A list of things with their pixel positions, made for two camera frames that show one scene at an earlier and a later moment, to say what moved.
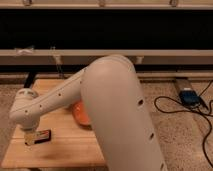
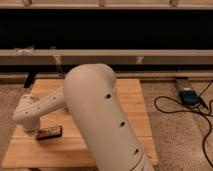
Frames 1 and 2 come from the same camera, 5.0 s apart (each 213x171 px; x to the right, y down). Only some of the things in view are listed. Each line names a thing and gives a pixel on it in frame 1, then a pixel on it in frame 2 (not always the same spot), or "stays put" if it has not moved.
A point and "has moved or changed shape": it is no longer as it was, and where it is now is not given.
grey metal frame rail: [85, 56] stays put
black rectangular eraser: [43, 136] has moved or changed shape
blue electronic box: [189, 97] stays put
